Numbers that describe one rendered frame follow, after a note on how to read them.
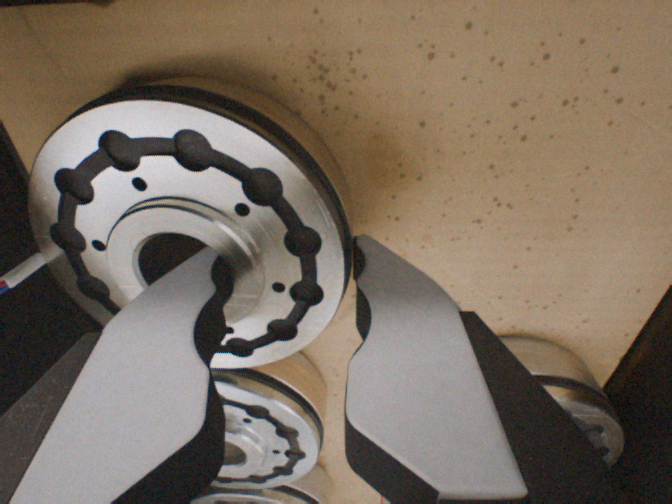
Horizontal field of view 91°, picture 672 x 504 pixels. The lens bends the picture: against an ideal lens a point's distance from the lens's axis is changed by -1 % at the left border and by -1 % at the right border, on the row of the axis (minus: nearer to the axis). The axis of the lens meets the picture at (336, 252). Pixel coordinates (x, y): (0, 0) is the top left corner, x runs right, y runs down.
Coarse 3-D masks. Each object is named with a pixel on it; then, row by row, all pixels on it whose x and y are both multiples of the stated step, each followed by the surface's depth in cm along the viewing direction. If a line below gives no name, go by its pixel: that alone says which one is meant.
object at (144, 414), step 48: (192, 288) 9; (144, 336) 7; (192, 336) 7; (96, 384) 6; (144, 384) 6; (192, 384) 6; (48, 432) 6; (96, 432) 6; (144, 432) 6; (192, 432) 6; (48, 480) 5; (96, 480) 5; (144, 480) 5; (192, 480) 6
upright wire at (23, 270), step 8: (32, 256) 11; (40, 256) 11; (24, 264) 11; (32, 264) 11; (40, 264) 11; (8, 272) 10; (16, 272) 10; (24, 272) 11; (32, 272) 11; (0, 280) 10; (8, 280) 10; (16, 280) 10; (0, 288) 10
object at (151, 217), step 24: (120, 216) 10; (144, 216) 9; (168, 216) 9; (192, 216) 9; (216, 216) 10; (120, 240) 10; (144, 240) 10; (216, 240) 10; (240, 240) 10; (120, 264) 10; (144, 264) 11; (240, 264) 10; (264, 264) 11; (144, 288) 11; (240, 288) 11; (240, 312) 11
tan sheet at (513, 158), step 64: (128, 0) 10; (192, 0) 10; (256, 0) 10; (320, 0) 9; (384, 0) 9; (448, 0) 9; (512, 0) 9; (576, 0) 9; (640, 0) 9; (0, 64) 11; (64, 64) 11; (128, 64) 11; (192, 64) 11; (256, 64) 10; (320, 64) 10; (384, 64) 10; (448, 64) 10; (512, 64) 10; (576, 64) 10; (640, 64) 10; (320, 128) 11; (384, 128) 11; (448, 128) 11; (512, 128) 11; (576, 128) 11; (640, 128) 11; (384, 192) 13; (448, 192) 12; (512, 192) 12; (576, 192) 12; (640, 192) 12; (448, 256) 14; (512, 256) 14; (576, 256) 14; (640, 256) 13; (512, 320) 16; (576, 320) 15; (640, 320) 15
